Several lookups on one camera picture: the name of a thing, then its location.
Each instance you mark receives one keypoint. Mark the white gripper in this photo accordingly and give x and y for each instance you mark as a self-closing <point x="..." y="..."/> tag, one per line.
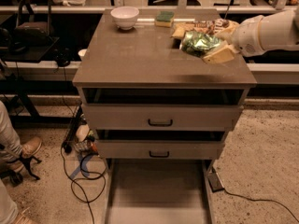
<point x="248" y="36"/>

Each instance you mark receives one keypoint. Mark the crushed green can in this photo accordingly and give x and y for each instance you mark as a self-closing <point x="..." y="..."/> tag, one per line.
<point x="199" y="44"/>

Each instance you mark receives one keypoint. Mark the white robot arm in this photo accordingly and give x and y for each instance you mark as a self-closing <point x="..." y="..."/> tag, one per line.
<point x="279" y="31"/>

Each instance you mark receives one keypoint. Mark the grey drawer cabinet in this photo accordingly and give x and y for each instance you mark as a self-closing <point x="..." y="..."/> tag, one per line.
<point x="144" y="66"/>

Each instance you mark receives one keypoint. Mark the top grey drawer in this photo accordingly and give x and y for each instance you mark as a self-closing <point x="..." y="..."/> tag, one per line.
<point x="162" y="117"/>

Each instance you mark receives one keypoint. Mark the grey drawer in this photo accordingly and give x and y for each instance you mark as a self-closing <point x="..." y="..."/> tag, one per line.
<point x="162" y="117"/>
<point x="158" y="192"/>
<point x="188" y="145"/>

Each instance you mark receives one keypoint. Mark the middle grey drawer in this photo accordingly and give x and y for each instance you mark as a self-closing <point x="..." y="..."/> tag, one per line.
<point x="188" y="145"/>

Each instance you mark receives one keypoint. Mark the bottom grey drawer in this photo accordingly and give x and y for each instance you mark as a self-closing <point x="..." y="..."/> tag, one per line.
<point x="158" y="192"/>

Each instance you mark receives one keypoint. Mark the brown snack bag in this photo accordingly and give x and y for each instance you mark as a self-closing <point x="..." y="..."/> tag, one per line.
<point x="207" y="27"/>

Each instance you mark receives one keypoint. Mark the green yellow sponge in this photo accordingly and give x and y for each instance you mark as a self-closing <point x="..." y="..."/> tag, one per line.
<point x="164" y="19"/>

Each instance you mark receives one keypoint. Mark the white ceramic bowl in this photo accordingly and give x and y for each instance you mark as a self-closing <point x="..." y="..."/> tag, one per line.
<point x="125" y="17"/>

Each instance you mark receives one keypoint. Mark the black power adapter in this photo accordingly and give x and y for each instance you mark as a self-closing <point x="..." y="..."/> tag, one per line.
<point x="215" y="182"/>

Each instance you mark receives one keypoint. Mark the small white cup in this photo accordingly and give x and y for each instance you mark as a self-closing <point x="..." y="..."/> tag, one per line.
<point x="82" y="53"/>

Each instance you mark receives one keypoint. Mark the black headphones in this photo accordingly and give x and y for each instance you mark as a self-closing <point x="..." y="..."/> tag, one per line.
<point x="62" y="57"/>

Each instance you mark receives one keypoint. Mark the black bag on shelf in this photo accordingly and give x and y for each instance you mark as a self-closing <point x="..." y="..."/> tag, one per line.
<point x="33" y="33"/>

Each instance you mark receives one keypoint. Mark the tan shoe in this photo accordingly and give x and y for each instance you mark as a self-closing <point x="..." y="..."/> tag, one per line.
<point x="31" y="147"/>
<point x="21" y="218"/>

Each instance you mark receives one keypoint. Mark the black tripod stand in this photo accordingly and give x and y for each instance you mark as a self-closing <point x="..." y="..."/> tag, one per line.
<point x="25" y="161"/>

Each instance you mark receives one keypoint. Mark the person leg light trousers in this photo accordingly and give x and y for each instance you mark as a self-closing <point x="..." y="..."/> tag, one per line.
<point x="8" y="138"/>

